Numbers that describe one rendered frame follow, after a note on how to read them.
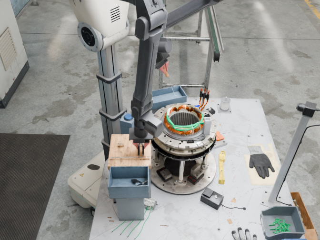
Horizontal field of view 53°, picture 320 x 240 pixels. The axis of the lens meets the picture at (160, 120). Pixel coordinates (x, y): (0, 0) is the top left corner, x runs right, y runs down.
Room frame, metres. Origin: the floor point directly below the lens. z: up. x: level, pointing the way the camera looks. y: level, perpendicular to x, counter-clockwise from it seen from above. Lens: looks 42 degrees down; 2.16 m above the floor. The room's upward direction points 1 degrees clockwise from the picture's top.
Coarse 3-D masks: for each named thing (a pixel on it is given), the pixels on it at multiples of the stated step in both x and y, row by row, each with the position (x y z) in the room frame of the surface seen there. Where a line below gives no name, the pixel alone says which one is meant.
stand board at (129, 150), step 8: (112, 136) 1.10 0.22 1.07; (120, 136) 1.10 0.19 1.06; (128, 136) 1.10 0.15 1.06; (112, 144) 1.04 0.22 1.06; (128, 144) 1.04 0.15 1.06; (112, 152) 0.99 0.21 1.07; (120, 152) 0.99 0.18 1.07; (128, 152) 0.99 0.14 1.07; (136, 152) 0.99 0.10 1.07; (144, 152) 1.00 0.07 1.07; (112, 160) 0.94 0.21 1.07; (120, 160) 0.95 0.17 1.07; (128, 160) 0.95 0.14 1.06; (136, 160) 0.95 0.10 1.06; (144, 160) 0.95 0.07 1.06
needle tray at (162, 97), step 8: (168, 88) 1.49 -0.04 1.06; (176, 88) 1.51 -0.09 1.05; (152, 96) 1.46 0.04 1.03; (160, 96) 1.46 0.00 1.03; (168, 96) 1.47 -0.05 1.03; (176, 96) 1.47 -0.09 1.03; (184, 96) 1.42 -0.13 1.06; (160, 104) 1.37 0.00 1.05; (168, 104) 1.38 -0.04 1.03; (152, 112) 1.44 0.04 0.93
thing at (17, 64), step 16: (0, 0) 3.13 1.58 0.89; (0, 16) 3.04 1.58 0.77; (0, 32) 2.94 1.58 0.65; (16, 32) 3.25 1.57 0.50; (0, 48) 2.83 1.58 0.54; (16, 48) 3.14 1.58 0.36; (0, 64) 2.74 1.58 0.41; (16, 64) 3.03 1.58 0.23; (0, 80) 2.64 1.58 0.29; (16, 80) 2.95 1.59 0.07; (0, 96) 2.56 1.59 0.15
